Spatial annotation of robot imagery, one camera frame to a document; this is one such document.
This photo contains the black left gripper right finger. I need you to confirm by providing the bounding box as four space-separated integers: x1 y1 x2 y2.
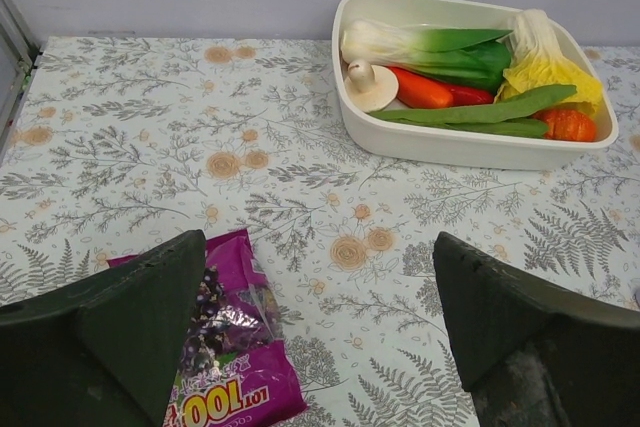
433 232 639 426

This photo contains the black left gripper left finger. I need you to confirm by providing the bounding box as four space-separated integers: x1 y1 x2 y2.
1 230 206 426

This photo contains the purple snack packet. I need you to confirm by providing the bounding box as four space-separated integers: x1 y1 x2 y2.
107 228 309 427

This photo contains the toy orange tomato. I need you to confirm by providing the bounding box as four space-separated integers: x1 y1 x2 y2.
533 108 597 142

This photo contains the toy green bean pod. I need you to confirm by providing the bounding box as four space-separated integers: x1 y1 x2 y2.
370 84 577 138

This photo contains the toy red chili pepper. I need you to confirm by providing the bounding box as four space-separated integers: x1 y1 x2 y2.
389 67 494 109

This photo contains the white rectangular food container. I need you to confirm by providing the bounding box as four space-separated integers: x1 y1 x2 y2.
332 0 619 170

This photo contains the toy napa cabbage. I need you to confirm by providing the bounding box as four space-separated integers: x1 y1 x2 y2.
496 9 603 117

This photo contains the toy bok choy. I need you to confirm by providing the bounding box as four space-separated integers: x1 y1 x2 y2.
340 19 511 94

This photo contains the toy mushroom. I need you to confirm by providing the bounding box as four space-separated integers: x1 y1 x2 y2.
344 60 399 113

